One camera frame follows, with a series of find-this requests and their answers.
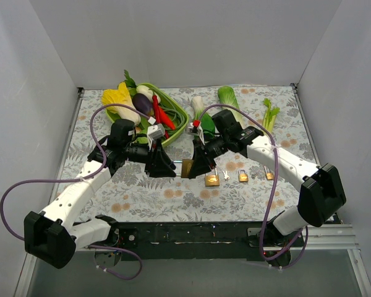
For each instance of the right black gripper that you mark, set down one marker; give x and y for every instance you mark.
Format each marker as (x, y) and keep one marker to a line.
(204, 155)

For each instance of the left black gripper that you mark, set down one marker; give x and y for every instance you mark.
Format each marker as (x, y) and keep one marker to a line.
(151, 159)

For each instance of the large brass padlock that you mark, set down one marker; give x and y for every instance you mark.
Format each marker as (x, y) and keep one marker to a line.
(183, 167)

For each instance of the brass padlock long shackle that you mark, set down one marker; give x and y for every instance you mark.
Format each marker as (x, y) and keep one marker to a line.
(212, 179)

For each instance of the small brass padlock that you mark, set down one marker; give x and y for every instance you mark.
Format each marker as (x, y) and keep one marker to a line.
(243, 176)

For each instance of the tiny brass padlock with key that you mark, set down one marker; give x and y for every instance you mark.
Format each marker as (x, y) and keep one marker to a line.
(268, 173)

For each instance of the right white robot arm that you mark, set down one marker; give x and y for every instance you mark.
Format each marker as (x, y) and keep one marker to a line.
(321, 192)

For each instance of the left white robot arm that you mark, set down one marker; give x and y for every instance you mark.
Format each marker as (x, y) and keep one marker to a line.
(53, 235)

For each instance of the small silver key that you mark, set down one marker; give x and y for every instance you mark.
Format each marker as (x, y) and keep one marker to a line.
(226, 176)

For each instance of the bok choy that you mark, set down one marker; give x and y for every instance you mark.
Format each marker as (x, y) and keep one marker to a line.
(206, 121)

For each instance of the red chili pepper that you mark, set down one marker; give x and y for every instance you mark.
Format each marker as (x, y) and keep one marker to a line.
(161, 115)

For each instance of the green long beans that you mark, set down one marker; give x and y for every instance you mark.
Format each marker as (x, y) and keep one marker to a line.
(171, 108)

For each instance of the floral table mat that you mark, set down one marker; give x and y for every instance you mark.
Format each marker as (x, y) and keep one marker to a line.
(130, 196)

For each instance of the green plastic basket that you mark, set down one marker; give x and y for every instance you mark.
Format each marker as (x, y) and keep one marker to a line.
(142, 127)

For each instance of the purple eggplant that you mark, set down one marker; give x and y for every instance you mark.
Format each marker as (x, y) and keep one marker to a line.
(143, 104)

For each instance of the green napa cabbage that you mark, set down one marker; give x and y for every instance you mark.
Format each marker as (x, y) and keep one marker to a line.
(227, 96)

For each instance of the white radish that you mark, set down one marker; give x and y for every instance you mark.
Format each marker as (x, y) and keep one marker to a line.
(144, 90)

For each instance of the yellow napa cabbage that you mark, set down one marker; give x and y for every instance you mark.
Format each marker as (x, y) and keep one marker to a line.
(122, 96)

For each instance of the celery stalk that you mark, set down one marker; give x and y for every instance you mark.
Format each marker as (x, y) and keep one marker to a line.
(270, 115)

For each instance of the green leafy herb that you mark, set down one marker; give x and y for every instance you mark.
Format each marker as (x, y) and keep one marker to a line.
(129, 81)

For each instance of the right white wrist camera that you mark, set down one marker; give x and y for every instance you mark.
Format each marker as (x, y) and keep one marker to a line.
(195, 129)

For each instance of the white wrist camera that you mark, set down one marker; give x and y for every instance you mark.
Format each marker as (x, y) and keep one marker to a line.
(195, 129)
(155, 131)

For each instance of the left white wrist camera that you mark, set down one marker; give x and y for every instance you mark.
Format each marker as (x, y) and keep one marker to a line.
(155, 131)

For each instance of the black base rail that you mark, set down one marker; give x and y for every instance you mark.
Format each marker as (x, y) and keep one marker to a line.
(186, 240)

